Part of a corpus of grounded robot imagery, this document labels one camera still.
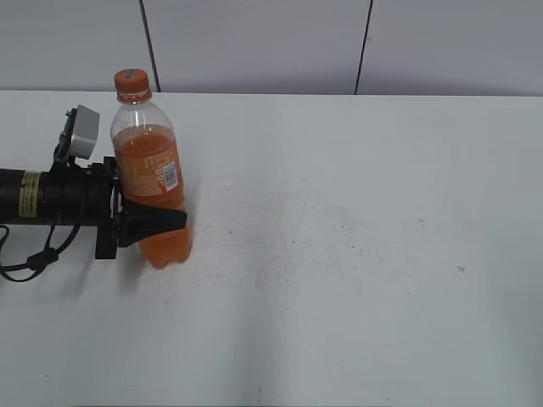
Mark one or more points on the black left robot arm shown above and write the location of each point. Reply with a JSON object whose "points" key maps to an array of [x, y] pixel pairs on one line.
{"points": [[21, 197]]}

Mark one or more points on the orange bottle cap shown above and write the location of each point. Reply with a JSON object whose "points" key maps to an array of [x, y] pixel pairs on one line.
{"points": [[132, 86]]}

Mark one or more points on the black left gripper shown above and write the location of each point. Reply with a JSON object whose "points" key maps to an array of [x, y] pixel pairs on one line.
{"points": [[76, 196]]}

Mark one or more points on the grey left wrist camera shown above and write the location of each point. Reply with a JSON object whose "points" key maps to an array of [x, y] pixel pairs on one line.
{"points": [[79, 136]]}

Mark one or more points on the orange drink plastic bottle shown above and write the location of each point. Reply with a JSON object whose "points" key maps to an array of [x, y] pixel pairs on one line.
{"points": [[147, 155]]}

